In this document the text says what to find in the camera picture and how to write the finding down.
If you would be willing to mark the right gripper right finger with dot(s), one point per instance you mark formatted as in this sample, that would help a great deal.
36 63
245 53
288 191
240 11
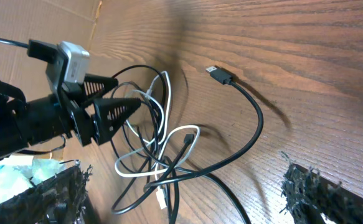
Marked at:
311 198

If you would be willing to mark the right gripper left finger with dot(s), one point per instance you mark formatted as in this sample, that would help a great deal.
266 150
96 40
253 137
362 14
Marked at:
62 198

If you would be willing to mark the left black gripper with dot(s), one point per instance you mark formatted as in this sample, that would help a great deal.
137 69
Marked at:
73 98

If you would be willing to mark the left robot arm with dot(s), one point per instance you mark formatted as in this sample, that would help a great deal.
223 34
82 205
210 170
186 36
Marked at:
27 123

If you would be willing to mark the brown cardboard panel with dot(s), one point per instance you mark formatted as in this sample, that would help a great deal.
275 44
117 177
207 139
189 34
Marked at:
30 33

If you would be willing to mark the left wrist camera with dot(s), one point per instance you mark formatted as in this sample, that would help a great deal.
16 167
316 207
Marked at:
78 60

